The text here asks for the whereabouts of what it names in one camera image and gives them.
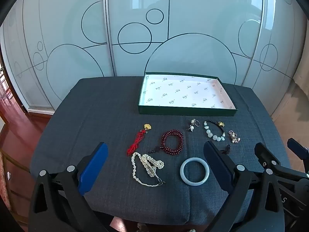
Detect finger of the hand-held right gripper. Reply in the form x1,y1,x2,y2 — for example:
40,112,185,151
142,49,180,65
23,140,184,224
255,142,282,172
287,138,309,161

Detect small jeweled chain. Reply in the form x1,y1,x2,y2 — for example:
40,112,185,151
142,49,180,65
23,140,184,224
228,130,240,143

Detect dark red bead bracelet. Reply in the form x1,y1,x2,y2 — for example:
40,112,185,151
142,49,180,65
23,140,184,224
148,129,184,155

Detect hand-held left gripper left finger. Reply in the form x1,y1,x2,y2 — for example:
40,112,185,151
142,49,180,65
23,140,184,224
28,142,114,232

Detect dark grey tablecloth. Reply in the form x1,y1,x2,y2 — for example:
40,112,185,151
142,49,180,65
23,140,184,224
29,76,296,225

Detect red cord gold charm pendant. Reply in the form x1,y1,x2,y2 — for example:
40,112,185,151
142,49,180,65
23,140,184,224
127,123,153,156

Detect black and jade bead bracelet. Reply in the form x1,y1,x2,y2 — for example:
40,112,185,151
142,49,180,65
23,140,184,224
203,119,227,142

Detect white pearl necklace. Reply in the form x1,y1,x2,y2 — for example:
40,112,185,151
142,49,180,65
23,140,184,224
131,152,166,188

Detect pale jade bangle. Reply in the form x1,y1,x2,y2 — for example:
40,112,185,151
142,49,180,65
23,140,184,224
180,157,210,186

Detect beige curtain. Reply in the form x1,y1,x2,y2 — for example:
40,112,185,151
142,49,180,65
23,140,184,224
291,17,309,102

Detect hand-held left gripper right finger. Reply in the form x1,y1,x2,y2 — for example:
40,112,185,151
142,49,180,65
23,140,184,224
203,141,285,232

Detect green shallow cardboard box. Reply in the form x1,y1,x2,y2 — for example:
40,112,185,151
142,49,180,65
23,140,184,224
138,72,238,116

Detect frosted glass sliding wardrobe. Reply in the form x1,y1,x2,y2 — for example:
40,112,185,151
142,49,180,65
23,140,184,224
0,0,302,116

